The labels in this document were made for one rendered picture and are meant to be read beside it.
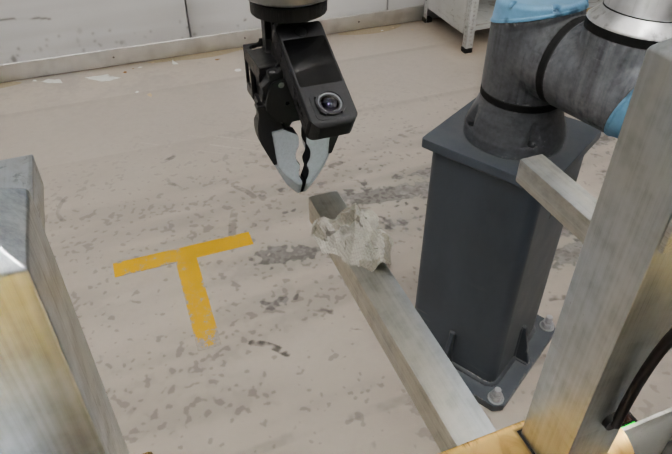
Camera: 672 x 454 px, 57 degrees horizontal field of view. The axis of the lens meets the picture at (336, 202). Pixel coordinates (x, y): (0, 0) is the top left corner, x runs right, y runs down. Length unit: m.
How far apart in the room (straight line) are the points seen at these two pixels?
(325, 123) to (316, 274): 1.24
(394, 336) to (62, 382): 0.32
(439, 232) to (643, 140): 1.05
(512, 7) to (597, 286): 0.81
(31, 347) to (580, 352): 0.25
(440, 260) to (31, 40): 2.16
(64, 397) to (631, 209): 0.22
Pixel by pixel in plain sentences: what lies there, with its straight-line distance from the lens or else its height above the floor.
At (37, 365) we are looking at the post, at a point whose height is 1.09.
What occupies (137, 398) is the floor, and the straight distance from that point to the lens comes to 1.55.
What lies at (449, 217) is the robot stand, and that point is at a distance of 1.26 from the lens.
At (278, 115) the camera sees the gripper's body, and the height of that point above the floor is 0.92.
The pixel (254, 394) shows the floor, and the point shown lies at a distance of 1.50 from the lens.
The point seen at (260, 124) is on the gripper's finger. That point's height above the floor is 0.92.
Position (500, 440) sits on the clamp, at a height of 0.87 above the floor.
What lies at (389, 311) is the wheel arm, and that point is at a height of 0.86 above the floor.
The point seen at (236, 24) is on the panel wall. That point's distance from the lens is 3.05.
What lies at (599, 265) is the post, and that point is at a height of 1.03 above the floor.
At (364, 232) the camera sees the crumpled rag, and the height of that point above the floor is 0.87.
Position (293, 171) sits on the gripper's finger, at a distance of 0.65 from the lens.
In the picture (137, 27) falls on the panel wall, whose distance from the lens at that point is 2.98.
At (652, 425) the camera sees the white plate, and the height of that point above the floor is 0.79.
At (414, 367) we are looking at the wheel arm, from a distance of 0.45.
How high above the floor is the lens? 1.22
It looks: 38 degrees down
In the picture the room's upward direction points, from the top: straight up
